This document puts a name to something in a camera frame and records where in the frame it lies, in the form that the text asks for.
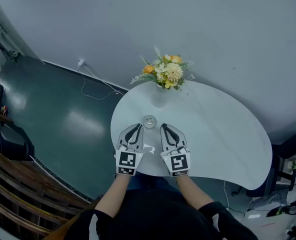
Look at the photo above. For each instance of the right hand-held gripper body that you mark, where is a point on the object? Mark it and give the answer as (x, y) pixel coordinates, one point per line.
(179, 162)

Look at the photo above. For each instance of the black office chair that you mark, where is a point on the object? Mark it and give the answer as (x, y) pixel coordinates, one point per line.
(283, 154)

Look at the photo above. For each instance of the person's right forearm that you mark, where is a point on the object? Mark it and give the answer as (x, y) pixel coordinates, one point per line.
(193, 194)

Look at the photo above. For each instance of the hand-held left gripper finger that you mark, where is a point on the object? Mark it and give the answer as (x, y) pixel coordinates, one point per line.
(124, 136)
(140, 139)

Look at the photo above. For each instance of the white wall charger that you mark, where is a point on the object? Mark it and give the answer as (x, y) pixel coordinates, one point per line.
(81, 62)

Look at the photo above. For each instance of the white vase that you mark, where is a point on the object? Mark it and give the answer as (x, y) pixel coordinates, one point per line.
(160, 97)

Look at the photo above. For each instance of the person's left forearm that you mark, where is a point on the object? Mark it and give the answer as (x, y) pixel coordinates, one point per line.
(114, 196)

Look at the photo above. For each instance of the small clear bottle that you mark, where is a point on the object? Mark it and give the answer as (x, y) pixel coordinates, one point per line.
(149, 123)

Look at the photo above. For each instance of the black and green tool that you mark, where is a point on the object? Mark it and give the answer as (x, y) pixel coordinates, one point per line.
(283, 210)

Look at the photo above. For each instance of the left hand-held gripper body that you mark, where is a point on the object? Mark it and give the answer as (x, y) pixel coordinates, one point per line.
(128, 162)

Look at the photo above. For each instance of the person's black top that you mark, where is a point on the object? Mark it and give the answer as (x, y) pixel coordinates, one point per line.
(158, 219)

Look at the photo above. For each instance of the yellow orange flower bouquet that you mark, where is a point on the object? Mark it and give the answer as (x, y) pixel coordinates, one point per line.
(168, 72)

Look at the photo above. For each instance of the white table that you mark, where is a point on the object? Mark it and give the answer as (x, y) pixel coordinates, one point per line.
(213, 139)

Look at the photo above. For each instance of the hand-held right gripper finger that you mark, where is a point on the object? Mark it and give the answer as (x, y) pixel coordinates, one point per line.
(164, 136)
(178, 137)

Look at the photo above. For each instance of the brown wooden bench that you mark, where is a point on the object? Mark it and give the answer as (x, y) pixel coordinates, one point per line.
(25, 189)

